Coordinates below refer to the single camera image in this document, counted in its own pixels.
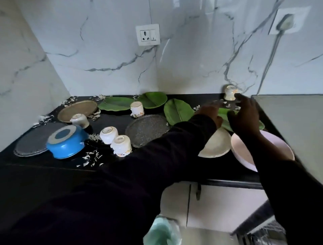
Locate person's right hand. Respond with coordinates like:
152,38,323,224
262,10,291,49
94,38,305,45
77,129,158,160
227,93,262,142

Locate person's left hand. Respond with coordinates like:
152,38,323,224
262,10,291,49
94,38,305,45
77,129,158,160
194,100,225,129

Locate green leaf plate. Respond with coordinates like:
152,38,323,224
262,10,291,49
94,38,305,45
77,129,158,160
137,91,168,109
163,98,195,126
217,108,265,133
98,97,135,112

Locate cream round plate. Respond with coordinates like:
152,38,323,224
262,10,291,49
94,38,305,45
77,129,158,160
198,127,232,159

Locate pink bowl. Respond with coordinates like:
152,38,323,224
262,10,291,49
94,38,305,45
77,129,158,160
230,130,295,173

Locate silver dishwasher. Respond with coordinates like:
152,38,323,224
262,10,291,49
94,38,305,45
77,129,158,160
231,94,323,245

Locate grey speckled plate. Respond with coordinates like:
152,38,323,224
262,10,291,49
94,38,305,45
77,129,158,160
125,114,171,149
13,122,67,158

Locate tan speckled plate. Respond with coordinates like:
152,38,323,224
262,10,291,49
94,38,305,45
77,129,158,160
57,100,98,124

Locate blue saucepan with black handle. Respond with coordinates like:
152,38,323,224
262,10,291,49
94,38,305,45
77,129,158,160
46,124,89,160

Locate person's right forearm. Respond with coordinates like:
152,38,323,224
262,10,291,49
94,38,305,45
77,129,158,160
242,131,323,245

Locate person's left forearm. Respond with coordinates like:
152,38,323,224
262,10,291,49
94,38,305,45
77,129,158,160
0,114,217,245

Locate white base cabinet door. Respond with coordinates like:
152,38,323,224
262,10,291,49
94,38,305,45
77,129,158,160
186,183,268,233
159,181,191,227

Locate white plug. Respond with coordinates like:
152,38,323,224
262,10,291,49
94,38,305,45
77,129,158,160
276,13,295,32

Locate teal waste bin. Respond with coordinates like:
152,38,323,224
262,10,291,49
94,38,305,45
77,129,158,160
143,214,183,245

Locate white power cable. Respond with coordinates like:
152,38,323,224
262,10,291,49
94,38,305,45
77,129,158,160
256,30,285,96

